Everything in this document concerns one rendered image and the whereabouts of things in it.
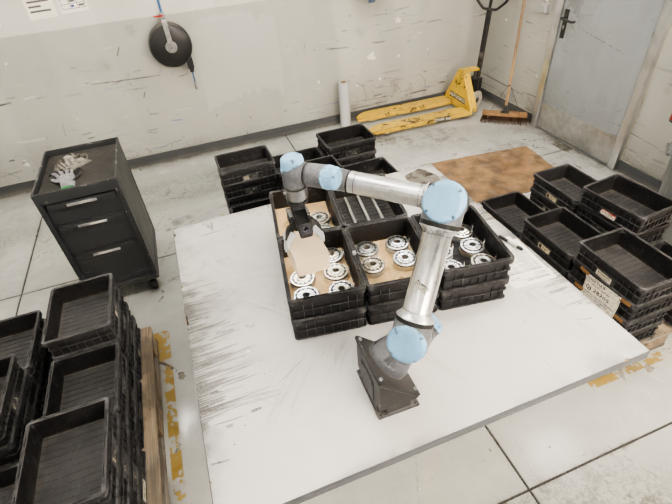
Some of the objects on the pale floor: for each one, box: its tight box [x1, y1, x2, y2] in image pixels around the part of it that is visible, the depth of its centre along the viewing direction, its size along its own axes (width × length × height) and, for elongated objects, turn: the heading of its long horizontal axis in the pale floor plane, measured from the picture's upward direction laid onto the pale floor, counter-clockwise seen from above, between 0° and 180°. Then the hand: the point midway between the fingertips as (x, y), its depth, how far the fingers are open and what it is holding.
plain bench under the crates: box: [172, 163, 650, 504], centre depth 226 cm, size 160×160×70 cm
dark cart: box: [30, 137, 159, 289], centre depth 298 cm, size 60×45×90 cm
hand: (305, 248), depth 160 cm, fingers closed on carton, 14 cm apart
